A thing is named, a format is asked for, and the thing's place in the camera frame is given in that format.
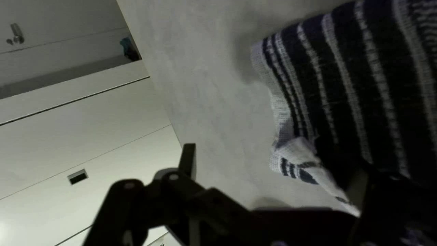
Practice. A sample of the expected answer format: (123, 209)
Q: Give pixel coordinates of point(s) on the dark rectangular vent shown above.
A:
(76, 177)

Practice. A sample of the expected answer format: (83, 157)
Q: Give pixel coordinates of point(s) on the white kitchen cabinet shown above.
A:
(68, 137)

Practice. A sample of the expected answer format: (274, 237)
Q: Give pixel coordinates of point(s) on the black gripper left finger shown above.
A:
(195, 214)

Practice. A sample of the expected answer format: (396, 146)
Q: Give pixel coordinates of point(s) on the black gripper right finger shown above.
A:
(386, 214)

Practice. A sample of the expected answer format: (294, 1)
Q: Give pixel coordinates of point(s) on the blue striped towel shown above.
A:
(363, 91)

